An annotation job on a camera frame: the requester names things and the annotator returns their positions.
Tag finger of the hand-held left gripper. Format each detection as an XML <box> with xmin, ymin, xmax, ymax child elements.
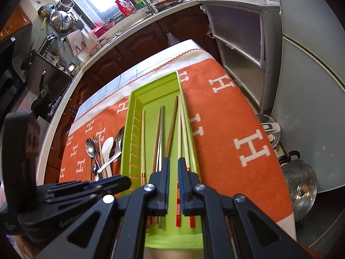
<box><xmin>48</xmin><ymin>175</ymin><xmax>132</xmax><ymax>205</ymax></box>
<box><xmin>47</xmin><ymin>177</ymin><xmax>110</xmax><ymax>195</ymax></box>

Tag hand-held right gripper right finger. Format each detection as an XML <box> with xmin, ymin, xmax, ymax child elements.
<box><xmin>177</xmin><ymin>157</ymin><xmax>316</xmax><ymax>259</ymax></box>

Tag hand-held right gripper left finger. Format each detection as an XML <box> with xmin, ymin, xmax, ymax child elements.
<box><xmin>35</xmin><ymin>157</ymin><xmax>171</xmax><ymax>259</ymax></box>

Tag large steel spoon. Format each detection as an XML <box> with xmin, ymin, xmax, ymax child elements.
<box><xmin>85</xmin><ymin>138</ymin><xmax>104</xmax><ymax>180</ymax></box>

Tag white ceramic spoon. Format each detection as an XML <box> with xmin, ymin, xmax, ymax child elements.
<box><xmin>96</xmin><ymin>137</ymin><xmax>114</xmax><ymax>174</ymax></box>

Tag wide steel soup spoon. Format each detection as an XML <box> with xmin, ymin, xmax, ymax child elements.
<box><xmin>96</xmin><ymin>126</ymin><xmax>126</xmax><ymax>174</ymax></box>

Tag steel chopstick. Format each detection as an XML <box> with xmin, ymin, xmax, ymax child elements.
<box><xmin>158</xmin><ymin>106</ymin><xmax>164</xmax><ymax>229</ymax></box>
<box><xmin>161</xmin><ymin>106</ymin><xmax>165</xmax><ymax>168</ymax></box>

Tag tan wooden chopstick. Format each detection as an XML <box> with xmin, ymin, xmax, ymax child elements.
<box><xmin>147</xmin><ymin>106</ymin><xmax>163</xmax><ymax>226</ymax></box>

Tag ivory chopstick red striped end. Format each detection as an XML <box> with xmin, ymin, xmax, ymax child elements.
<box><xmin>176</xmin><ymin>105</ymin><xmax>182</xmax><ymax>227</ymax></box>
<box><xmin>179</xmin><ymin>94</ymin><xmax>195</xmax><ymax>227</ymax></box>

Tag brown wooden chopstick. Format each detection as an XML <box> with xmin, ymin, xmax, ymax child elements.
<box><xmin>165</xmin><ymin>96</ymin><xmax>179</xmax><ymax>159</ymax></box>

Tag green plastic tray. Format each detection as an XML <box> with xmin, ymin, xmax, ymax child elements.
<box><xmin>120</xmin><ymin>71</ymin><xmax>204</xmax><ymax>249</ymax></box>

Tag orange printed blanket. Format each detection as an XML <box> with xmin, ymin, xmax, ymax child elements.
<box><xmin>59</xmin><ymin>47</ymin><xmax>297</xmax><ymax>242</ymax></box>

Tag stainless stove side panel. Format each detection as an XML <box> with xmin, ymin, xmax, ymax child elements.
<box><xmin>27</xmin><ymin>53</ymin><xmax>74</xmax><ymax>98</ymax></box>

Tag white rice cooker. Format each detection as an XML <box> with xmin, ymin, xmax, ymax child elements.
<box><xmin>260</xmin><ymin>115</ymin><xmax>282</xmax><ymax>147</ymax></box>

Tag steel steamer pot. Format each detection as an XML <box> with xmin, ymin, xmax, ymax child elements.
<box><xmin>282</xmin><ymin>160</ymin><xmax>318</xmax><ymax>223</ymax></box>

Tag light blue table cover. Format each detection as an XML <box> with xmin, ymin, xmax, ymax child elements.
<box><xmin>74</xmin><ymin>39</ymin><xmax>204</xmax><ymax>122</ymax></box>

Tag pale cutting board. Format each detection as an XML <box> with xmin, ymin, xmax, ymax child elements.
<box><xmin>66</xmin><ymin>30</ymin><xmax>95</xmax><ymax>57</ymax></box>

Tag white plastic bag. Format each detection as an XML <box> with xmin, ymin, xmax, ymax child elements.
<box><xmin>166</xmin><ymin>31</ymin><xmax>181</xmax><ymax>46</ymax></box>

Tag large steel pot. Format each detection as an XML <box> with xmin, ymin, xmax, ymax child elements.
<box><xmin>50</xmin><ymin>11</ymin><xmax>72</xmax><ymax>33</ymax></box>

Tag red basin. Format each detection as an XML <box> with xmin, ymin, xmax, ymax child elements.
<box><xmin>92</xmin><ymin>19</ymin><xmax>116</xmax><ymax>35</ymax></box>

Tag grey refrigerator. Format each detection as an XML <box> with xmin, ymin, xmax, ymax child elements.
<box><xmin>270</xmin><ymin>0</ymin><xmax>345</xmax><ymax>195</ymax></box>

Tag steel saucepan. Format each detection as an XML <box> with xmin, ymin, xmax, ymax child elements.
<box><xmin>55</xmin><ymin>0</ymin><xmax>74</xmax><ymax>13</ymax></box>

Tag grey frosted door cabinet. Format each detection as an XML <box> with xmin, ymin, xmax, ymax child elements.
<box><xmin>201</xmin><ymin>3</ymin><xmax>281</xmax><ymax>108</ymax></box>

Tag red bottle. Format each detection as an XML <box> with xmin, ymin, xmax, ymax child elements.
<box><xmin>115</xmin><ymin>0</ymin><xmax>130</xmax><ymax>17</ymax></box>

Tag red pan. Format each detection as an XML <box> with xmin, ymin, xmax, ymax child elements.
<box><xmin>154</xmin><ymin>0</ymin><xmax>184</xmax><ymax>8</ymax></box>

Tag steel kitchen faucet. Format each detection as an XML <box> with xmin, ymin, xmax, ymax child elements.
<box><xmin>125</xmin><ymin>0</ymin><xmax>157</xmax><ymax>15</ymax></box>

